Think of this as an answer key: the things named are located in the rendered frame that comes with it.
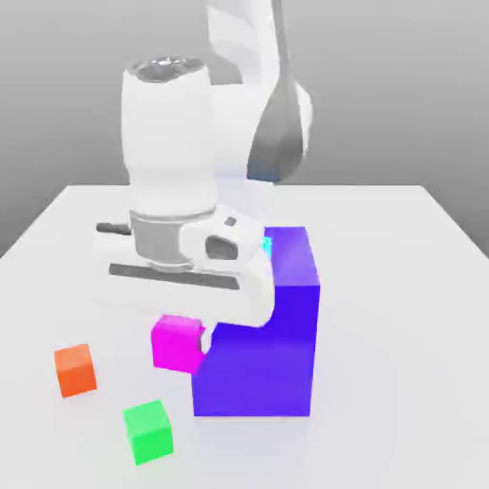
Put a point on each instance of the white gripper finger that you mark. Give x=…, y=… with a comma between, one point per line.
x=205, y=339

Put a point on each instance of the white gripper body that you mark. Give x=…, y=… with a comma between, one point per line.
x=183, y=298

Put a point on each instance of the small magenta cube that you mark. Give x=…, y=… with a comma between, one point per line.
x=174, y=345

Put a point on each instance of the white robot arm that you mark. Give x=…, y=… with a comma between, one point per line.
x=166, y=145

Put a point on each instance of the small cyan cube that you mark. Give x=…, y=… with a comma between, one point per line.
x=267, y=246

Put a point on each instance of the small green cube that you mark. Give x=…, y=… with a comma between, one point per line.
x=149, y=433

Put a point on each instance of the small orange cube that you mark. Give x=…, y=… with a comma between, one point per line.
x=75, y=372

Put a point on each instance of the large blue box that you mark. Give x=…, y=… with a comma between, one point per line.
x=259, y=366

